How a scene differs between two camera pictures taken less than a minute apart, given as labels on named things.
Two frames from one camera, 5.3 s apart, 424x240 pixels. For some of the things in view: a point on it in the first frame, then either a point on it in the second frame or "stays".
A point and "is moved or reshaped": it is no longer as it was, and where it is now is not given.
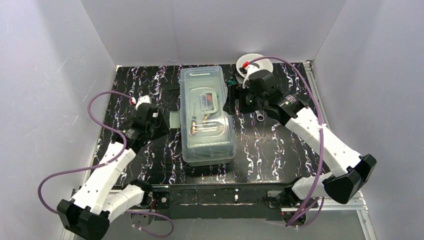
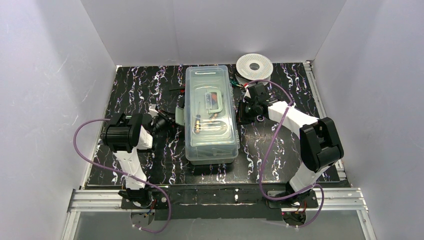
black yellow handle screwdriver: [194, 122] is moved or reshaped
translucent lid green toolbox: [207, 129] stays
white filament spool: [263, 62] stays
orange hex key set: [209, 98] is moved or reshaped
